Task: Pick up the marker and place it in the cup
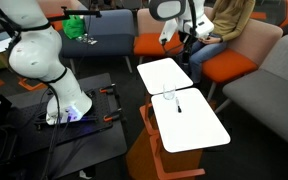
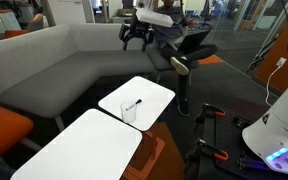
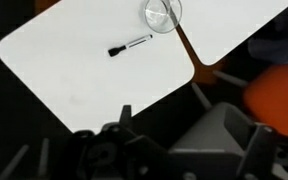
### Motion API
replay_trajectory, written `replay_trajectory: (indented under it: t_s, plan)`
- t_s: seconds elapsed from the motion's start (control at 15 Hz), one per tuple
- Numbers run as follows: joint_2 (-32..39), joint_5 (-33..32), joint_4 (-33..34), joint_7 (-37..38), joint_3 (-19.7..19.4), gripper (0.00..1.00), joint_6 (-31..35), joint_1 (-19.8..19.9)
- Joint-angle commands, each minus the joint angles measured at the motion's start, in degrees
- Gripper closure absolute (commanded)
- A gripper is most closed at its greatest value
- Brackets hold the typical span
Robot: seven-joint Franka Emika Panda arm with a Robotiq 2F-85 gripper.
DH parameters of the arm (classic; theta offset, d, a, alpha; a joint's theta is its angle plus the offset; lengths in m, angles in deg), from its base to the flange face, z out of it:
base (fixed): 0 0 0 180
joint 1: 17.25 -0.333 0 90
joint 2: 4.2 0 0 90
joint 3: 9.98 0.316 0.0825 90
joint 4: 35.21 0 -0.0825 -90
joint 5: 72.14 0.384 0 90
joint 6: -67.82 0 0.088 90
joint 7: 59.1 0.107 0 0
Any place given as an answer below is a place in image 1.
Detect seated person in mustard sweater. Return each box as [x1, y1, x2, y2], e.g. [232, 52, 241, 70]
[188, 0, 257, 85]

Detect orange black clamp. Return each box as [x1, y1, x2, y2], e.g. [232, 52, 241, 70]
[102, 111, 122, 123]
[98, 84, 117, 95]

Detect clear glass items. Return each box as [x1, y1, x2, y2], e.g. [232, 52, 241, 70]
[76, 33, 99, 46]

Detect white orange low table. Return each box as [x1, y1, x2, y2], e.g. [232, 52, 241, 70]
[0, 37, 47, 92]

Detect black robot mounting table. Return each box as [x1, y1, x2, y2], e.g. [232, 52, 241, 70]
[0, 72, 129, 180]

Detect beige bench with orange seat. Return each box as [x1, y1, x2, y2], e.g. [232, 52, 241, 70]
[132, 7, 185, 65]

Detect grey sofa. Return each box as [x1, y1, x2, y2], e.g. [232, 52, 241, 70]
[214, 33, 288, 155]

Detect black cable bundle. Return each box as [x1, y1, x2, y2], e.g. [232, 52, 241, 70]
[38, 83, 72, 180]

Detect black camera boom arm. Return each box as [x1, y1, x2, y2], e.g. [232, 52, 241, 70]
[47, 5, 103, 23]

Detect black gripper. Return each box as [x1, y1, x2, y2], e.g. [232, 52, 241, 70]
[181, 39, 193, 68]

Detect large white orange side table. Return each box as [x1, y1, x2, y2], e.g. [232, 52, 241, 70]
[126, 87, 232, 180]

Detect black and white marker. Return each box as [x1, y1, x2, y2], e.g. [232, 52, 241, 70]
[175, 96, 183, 114]

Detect beige armchair with orange seat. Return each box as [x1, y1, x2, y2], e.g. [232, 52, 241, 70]
[201, 18, 284, 102]

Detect clear glass cup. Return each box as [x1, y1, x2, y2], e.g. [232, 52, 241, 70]
[162, 82, 177, 101]

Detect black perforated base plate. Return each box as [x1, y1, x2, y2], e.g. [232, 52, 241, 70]
[13, 83, 124, 142]

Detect green bag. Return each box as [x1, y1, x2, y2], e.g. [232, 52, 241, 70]
[62, 14, 87, 40]

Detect small white orange side table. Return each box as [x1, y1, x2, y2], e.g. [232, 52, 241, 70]
[136, 57, 194, 136]

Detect dark blue sofa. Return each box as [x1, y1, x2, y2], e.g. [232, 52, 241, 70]
[59, 8, 137, 75]

